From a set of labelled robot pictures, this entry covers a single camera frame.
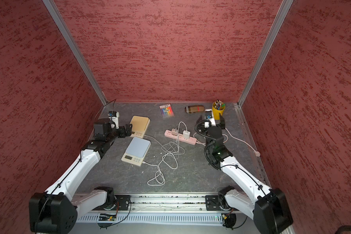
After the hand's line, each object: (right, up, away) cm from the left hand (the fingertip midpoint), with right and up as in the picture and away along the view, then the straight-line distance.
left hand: (124, 127), depth 83 cm
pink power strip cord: (+85, -19, +12) cm, 88 cm away
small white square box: (+37, -5, +10) cm, 39 cm away
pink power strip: (+33, -8, +14) cm, 37 cm away
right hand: (+49, +6, -6) cm, 50 cm away
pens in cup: (+60, +14, +15) cm, 63 cm away
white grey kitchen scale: (+5, -16, +7) cm, 18 cm away
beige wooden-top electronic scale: (+3, -1, +24) cm, 24 cm away
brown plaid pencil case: (+41, +12, +30) cm, 52 cm away
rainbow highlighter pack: (+22, +11, +31) cm, 40 cm away
